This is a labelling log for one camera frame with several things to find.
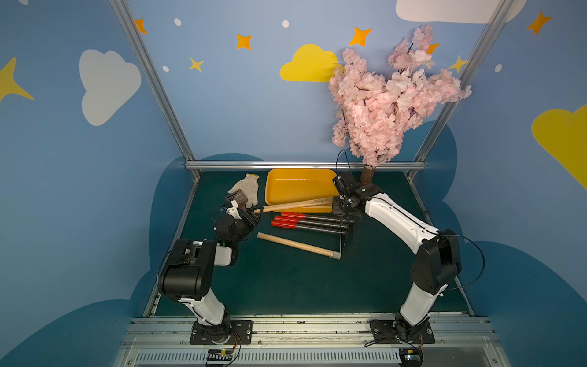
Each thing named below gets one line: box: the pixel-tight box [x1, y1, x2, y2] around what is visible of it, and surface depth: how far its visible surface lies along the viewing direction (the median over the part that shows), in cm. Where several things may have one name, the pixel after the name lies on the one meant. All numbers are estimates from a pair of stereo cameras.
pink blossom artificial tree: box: [328, 24, 473, 187], surface depth 72 cm
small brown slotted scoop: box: [225, 188, 249, 208], surface depth 112 cm
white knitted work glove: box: [227, 173, 260, 209], surface depth 117 cm
